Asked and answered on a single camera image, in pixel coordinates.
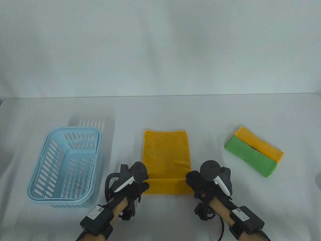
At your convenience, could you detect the person's left hand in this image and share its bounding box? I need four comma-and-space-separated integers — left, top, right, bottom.
107, 181, 150, 212

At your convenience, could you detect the person's right hand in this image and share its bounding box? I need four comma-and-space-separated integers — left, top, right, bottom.
185, 171, 238, 210

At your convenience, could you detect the orange-yellow towel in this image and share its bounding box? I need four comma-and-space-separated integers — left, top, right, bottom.
142, 129, 193, 195

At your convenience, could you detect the green towel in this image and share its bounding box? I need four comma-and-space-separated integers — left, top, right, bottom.
224, 136, 278, 178

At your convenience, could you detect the yellow square towel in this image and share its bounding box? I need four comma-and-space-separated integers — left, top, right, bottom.
234, 126, 284, 162

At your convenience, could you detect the person's left forearm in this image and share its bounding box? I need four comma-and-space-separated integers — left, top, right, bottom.
76, 197, 129, 241

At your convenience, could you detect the grey white tracker controller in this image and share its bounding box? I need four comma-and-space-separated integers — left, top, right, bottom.
105, 162, 148, 199
200, 160, 232, 196

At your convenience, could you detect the black wrist sensor box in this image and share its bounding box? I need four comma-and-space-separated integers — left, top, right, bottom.
229, 206, 265, 234
80, 205, 114, 236

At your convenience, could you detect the light blue plastic basket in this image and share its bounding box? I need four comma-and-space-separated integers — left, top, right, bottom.
27, 126, 103, 209

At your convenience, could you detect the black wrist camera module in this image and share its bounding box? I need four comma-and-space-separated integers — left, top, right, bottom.
122, 203, 136, 221
194, 202, 215, 221

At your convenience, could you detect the black wrist strap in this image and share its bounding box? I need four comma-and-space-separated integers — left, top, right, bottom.
229, 226, 244, 240
101, 225, 114, 241

